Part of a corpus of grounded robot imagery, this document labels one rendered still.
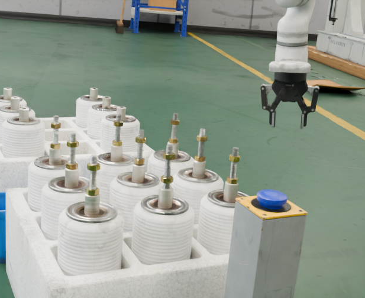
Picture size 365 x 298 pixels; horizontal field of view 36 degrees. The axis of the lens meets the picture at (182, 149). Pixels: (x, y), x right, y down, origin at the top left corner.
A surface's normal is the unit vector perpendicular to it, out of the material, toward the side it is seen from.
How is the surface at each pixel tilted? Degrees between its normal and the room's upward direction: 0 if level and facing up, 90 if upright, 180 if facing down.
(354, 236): 0
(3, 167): 90
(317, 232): 0
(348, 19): 90
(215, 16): 90
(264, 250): 90
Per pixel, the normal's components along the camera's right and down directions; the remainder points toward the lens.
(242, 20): 0.15, 0.29
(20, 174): 0.42, 0.29
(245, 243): -0.90, 0.04
